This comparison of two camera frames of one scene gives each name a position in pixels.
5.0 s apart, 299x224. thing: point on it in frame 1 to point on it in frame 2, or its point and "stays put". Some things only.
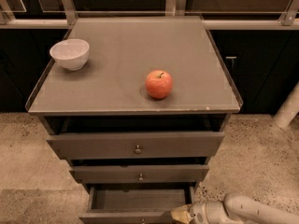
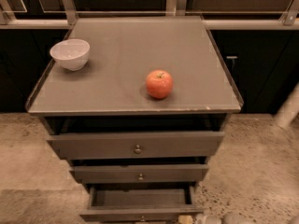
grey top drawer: (183, 145) stays put
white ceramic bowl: (71, 53) stays put
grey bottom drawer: (135, 203) stays put
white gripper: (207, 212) to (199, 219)
